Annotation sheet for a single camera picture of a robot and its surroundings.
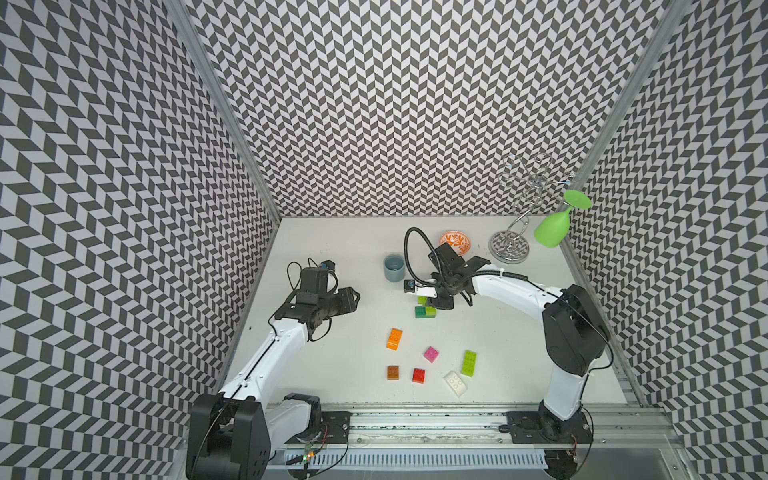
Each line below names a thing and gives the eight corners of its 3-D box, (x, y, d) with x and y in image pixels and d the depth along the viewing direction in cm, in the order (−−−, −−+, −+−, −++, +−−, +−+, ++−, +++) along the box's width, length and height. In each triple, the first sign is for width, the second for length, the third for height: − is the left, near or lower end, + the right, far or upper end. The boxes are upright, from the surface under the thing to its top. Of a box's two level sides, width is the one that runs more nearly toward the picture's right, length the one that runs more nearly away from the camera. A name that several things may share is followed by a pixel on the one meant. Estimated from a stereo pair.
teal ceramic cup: (384, 283, 100) (383, 275, 97) (385, 262, 106) (384, 253, 102) (404, 283, 100) (404, 275, 97) (404, 262, 106) (404, 253, 102)
